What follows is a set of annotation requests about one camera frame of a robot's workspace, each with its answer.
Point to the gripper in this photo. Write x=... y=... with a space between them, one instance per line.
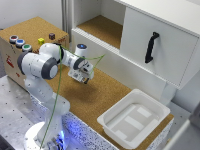
x=81 y=71

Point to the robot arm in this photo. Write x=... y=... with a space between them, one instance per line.
x=36 y=66

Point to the purple block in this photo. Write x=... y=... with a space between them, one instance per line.
x=52 y=36

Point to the yellow block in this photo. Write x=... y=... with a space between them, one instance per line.
x=41 y=41

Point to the green button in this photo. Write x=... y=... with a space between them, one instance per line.
x=26 y=47

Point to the white cabinet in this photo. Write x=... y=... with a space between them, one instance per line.
x=140 y=40

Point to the blue button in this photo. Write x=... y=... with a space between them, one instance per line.
x=20 y=42

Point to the white plastic box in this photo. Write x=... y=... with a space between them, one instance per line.
x=133 y=118

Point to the red button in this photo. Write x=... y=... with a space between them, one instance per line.
x=13 y=38

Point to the white sliding door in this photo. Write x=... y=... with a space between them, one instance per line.
x=160 y=50

